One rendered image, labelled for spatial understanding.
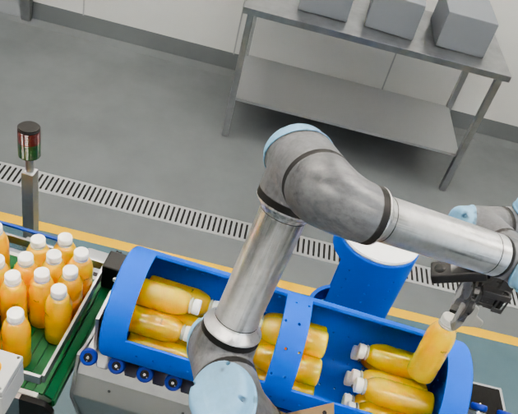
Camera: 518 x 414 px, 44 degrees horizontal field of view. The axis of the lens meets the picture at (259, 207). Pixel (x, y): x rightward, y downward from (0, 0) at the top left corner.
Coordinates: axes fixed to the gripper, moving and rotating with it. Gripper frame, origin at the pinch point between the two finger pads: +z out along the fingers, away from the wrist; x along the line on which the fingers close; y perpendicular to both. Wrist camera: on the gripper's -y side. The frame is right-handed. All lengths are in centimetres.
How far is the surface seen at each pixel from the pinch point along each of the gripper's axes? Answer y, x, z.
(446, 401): 5.5, -9.8, 16.5
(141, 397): -64, -12, 47
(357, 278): -12, 49, 43
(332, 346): -18.7, 11.2, 34.3
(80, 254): -91, 11, 27
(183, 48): -139, 328, 129
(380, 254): -7, 52, 33
